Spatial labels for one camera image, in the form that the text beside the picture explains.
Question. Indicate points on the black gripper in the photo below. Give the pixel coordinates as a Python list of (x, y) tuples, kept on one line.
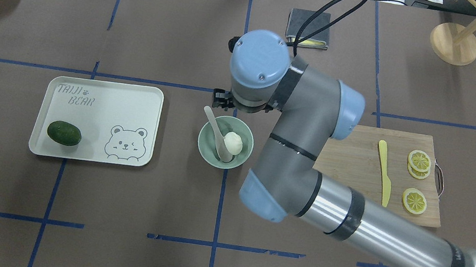
[(222, 99)]

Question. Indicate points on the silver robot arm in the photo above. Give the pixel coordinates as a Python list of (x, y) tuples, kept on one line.
[(299, 172)]

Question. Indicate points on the yellow sponge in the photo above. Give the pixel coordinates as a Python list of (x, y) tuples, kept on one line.
[(313, 44)]

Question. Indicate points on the grey folded cloth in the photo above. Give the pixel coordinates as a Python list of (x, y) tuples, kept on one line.
[(297, 18)]

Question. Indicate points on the wooden cup tree stand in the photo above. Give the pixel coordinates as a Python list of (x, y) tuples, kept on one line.
[(453, 43)]

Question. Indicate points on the bamboo cutting board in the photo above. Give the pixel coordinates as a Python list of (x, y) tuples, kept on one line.
[(355, 162)]

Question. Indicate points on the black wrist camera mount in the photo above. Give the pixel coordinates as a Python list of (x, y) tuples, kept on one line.
[(232, 43)]

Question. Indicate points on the white ceramic spoon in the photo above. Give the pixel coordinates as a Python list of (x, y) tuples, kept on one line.
[(220, 147)]

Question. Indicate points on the yellow plastic knife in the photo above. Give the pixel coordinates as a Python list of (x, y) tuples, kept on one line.
[(386, 183)]

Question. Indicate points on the white steamed bun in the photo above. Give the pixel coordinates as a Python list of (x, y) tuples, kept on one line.
[(233, 143)]

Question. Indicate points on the white bear serving tray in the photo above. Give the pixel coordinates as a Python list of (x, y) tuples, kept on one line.
[(118, 122)]

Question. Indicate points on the green avocado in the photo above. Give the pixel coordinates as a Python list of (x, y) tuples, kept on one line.
[(64, 133)]

